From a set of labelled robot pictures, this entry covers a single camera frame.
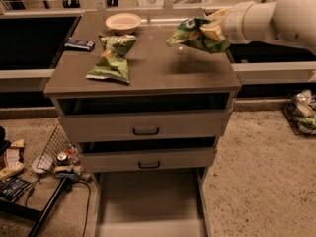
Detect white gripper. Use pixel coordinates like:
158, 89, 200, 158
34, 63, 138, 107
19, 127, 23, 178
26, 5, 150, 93
200, 1, 277, 44

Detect green rice chip bag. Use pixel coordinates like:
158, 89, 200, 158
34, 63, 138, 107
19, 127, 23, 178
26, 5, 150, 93
166, 17, 230, 53

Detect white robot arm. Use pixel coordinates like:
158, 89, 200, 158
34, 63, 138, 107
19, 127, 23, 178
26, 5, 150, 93
200, 0, 316, 54

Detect green chip bag on counter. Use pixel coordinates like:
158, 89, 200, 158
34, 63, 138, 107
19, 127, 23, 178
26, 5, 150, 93
86, 35, 137, 84

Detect grey drawer cabinet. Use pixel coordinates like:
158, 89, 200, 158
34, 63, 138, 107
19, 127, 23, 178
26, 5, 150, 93
42, 9, 243, 183

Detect top grey drawer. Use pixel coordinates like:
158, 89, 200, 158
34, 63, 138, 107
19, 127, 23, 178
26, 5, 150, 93
59, 111, 231, 142

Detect grey drawer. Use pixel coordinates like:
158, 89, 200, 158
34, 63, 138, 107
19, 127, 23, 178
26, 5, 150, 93
95, 169, 211, 237
59, 111, 231, 142
79, 148, 216, 173

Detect middle grey drawer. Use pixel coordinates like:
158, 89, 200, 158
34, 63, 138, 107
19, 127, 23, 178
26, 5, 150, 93
79, 148, 216, 173

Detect bottom grey drawer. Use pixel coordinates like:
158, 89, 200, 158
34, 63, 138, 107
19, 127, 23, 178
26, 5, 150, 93
95, 169, 211, 237

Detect white paper bowl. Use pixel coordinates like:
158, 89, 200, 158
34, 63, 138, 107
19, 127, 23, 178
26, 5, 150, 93
105, 13, 141, 35

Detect blue snack bar packet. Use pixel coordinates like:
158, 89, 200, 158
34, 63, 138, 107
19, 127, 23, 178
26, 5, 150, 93
64, 39, 95, 52

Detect soda can in basket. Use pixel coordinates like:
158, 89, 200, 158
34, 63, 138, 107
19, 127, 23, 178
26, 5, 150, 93
56, 152, 68, 165

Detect white round lid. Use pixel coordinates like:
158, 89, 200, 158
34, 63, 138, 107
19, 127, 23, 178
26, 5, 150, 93
32, 156, 53, 174

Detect red white snack packet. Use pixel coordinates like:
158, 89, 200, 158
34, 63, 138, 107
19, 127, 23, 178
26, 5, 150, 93
0, 139, 24, 170

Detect yellow snack packet on floor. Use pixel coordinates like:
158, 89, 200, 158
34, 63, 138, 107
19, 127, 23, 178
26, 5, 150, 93
0, 162, 24, 180

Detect dark blue snack packet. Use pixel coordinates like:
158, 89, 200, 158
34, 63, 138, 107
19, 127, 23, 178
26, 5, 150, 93
0, 177, 31, 202

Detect wire basket right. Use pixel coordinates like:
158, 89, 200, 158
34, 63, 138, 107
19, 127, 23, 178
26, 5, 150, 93
283, 89, 316, 135

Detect wire mesh basket left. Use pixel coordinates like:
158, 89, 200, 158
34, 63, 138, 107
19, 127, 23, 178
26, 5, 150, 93
41, 124, 79, 174

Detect black cable on floor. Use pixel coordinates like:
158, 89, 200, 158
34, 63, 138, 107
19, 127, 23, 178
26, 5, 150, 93
25, 178, 92, 237

